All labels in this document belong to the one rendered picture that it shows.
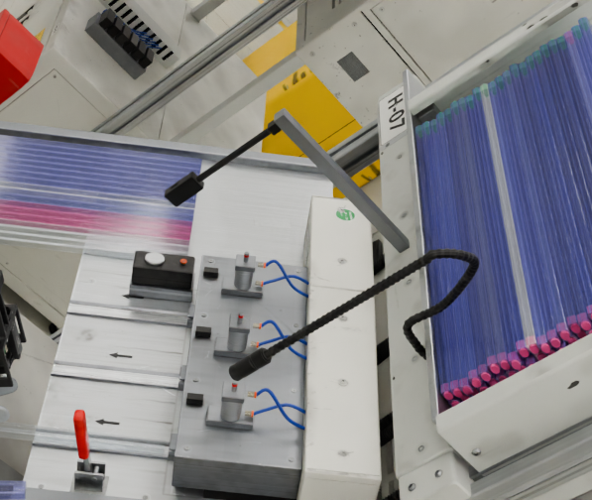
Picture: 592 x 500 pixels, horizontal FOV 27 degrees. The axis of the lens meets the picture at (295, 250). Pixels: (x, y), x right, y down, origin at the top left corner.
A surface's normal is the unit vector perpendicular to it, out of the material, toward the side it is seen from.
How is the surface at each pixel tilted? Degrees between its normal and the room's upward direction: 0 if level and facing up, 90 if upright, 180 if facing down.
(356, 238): 43
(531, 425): 90
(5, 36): 0
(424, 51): 90
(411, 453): 90
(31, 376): 0
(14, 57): 0
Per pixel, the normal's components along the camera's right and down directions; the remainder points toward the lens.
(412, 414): -0.63, -0.62
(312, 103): -0.03, 0.61
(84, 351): 0.13, -0.78
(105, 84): 0.77, -0.49
